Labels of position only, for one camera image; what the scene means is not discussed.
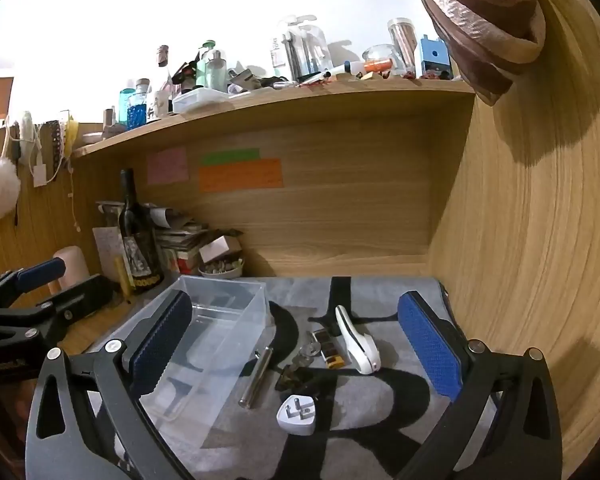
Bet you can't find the white fluffy pompom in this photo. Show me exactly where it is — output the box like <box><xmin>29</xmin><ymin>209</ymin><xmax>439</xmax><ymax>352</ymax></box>
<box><xmin>0</xmin><ymin>156</ymin><xmax>22</xmax><ymax>221</ymax></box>

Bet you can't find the blue bottle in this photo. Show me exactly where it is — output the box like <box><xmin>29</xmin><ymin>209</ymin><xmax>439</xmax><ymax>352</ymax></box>
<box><xmin>119</xmin><ymin>87</ymin><xmax>137</xmax><ymax>131</ymax></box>

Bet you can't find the round glass jar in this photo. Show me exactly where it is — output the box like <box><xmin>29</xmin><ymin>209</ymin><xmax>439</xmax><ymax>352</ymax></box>
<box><xmin>362</xmin><ymin>45</ymin><xmax>406</xmax><ymax>76</ymax></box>

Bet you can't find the white plastic tray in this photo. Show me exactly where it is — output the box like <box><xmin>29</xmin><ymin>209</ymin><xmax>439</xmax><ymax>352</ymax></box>
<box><xmin>172</xmin><ymin>89</ymin><xmax>231</xmax><ymax>115</ymax></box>

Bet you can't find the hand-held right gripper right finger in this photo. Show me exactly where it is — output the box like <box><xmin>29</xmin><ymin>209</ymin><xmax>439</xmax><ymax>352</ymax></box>
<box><xmin>397</xmin><ymin>290</ymin><xmax>566</xmax><ymax>480</ymax></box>

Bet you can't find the dark wine bottle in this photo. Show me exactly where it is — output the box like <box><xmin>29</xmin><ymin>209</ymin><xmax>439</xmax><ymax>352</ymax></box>
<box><xmin>117</xmin><ymin>169</ymin><xmax>165</xmax><ymax>288</ymax></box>

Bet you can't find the clear bottle with silver cap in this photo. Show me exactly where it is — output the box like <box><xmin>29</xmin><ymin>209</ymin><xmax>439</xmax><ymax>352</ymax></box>
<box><xmin>207</xmin><ymin>50</ymin><xmax>228</xmax><ymax>92</ymax></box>

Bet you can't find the white plug adapter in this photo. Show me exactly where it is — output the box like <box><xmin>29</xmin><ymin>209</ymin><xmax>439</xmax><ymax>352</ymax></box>
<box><xmin>276</xmin><ymin>394</ymin><xmax>317</xmax><ymax>436</ymax></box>

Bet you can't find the pink sticky note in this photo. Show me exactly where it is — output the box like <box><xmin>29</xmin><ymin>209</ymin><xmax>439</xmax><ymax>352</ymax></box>
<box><xmin>146</xmin><ymin>147</ymin><xmax>188</xmax><ymax>185</ymax></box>

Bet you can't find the clear glass tube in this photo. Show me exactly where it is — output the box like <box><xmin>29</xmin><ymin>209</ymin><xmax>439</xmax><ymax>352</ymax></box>
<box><xmin>238</xmin><ymin>346</ymin><xmax>273</xmax><ymax>409</ymax></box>

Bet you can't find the white card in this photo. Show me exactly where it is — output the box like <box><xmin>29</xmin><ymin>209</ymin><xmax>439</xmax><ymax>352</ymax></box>
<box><xmin>199</xmin><ymin>235</ymin><xmax>241</xmax><ymax>263</ymax></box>

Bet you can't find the white handled opener tool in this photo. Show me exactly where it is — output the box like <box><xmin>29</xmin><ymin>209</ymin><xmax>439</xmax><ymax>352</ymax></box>
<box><xmin>334</xmin><ymin>305</ymin><xmax>382</xmax><ymax>376</ymax></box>

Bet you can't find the tall clear canister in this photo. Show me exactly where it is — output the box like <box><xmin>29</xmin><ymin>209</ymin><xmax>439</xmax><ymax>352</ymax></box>
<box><xmin>387</xmin><ymin>18</ymin><xmax>421</xmax><ymax>77</ymax></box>

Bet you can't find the pink scarf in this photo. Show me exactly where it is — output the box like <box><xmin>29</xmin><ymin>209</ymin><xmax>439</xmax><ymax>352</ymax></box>
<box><xmin>416</xmin><ymin>0</ymin><xmax>548</xmax><ymax>107</ymax></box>

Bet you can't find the jar of blue beads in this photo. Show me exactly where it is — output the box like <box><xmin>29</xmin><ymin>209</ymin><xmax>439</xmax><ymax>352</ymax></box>
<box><xmin>127</xmin><ymin>92</ymin><xmax>148</xmax><ymax>128</ymax></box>

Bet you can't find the grey mat with black pattern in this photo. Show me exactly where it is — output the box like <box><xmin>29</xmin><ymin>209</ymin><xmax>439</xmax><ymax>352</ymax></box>
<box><xmin>85</xmin><ymin>275</ymin><xmax>501</xmax><ymax>480</ymax></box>

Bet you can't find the green glass bottle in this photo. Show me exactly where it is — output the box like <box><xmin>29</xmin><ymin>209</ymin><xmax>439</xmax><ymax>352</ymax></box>
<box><xmin>196</xmin><ymin>40</ymin><xmax>216</xmax><ymax>91</ymax></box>

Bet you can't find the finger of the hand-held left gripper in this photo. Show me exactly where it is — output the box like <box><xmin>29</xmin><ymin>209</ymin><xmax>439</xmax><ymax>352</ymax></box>
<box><xmin>0</xmin><ymin>274</ymin><xmax>115</xmax><ymax>346</ymax></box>
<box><xmin>0</xmin><ymin>258</ymin><xmax>67</xmax><ymax>311</ymax></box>

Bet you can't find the orange sticky note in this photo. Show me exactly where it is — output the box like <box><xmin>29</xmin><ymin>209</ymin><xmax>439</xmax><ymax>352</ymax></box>
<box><xmin>198</xmin><ymin>158</ymin><xmax>284</xmax><ymax>193</ymax></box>

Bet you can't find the blue box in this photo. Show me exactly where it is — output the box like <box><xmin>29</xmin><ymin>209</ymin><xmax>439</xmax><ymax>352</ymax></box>
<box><xmin>420</xmin><ymin>34</ymin><xmax>453</xmax><ymax>80</ymax></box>

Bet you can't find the wooden shelf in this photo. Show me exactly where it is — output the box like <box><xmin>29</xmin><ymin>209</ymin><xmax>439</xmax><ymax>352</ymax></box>
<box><xmin>72</xmin><ymin>77</ymin><xmax>476</xmax><ymax>158</ymax></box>

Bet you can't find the black and white lace ribbon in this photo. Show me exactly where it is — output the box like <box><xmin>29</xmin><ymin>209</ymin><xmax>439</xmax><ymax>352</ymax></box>
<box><xmin>45</xmin><ymin>120</ymin><xmax>63</xmax><ymax>181</ymax></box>

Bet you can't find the white bowl of stones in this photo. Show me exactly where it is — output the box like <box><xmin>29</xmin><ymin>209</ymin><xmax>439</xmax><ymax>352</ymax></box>
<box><xmin>198</xmin><ymin>258</ymin><xmax>244</xmax><ymax>278</ymax></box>

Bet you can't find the handwritten note paper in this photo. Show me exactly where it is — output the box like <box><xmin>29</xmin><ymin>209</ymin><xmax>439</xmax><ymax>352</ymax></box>
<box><xmin>92</xmin><ymin>226</ymin><xmax>126</xmax><ymax>281</ymax></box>

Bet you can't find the clear plastic package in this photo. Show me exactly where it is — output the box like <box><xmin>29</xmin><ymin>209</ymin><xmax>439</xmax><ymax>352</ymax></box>
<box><xmin>272</xmin><ymin>15</ymin><xmax>333</xmax><ymax>81</ymax></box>

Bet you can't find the beige cylinder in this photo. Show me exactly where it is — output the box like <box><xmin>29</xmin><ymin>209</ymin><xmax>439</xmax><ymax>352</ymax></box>
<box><xmin>51</xmin><ymin>246</ymin><xmax>88</xmax><ymax>296</ymax></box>

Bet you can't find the white fluffy hanging brush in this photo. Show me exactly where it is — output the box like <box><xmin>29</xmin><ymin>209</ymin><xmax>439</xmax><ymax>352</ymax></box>
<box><xmin>20</xmin><ymin>110</ymin><xmax>37</xmax><ymax>161</ymax></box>

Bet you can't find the clear plastic storage box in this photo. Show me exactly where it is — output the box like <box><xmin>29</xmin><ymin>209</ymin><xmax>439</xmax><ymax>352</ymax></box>
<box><xmin>107</xmin><ymin>275</ymin><xmax>273</xmax><ymax>448</ymax></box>

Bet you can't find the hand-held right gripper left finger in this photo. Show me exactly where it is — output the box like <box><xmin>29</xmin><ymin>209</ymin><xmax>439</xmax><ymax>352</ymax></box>
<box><xmin>24</xmin><ymin>289</ymin><xmax>196</xmax><ymax>480</ymax></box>

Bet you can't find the green sticky note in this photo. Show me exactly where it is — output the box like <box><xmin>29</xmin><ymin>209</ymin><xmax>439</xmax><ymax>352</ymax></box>
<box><xmin>200</xmin><ymin>148</ymin><xmax>261</xmax><ymax>166</ymax></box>

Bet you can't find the small glass bottle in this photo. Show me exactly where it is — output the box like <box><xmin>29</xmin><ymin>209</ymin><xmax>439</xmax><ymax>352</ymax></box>
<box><xmin>295</xmin><ymin>342</ymin><xmax>321</xmax><ymax>368</ymax></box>

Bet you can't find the stack of papers and booklets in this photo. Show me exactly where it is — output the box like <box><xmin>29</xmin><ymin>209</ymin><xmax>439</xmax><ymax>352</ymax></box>
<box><xmin>97</xmin><ymin>201</ymin><xmax>216</xmax><ymax>276</ymax></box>

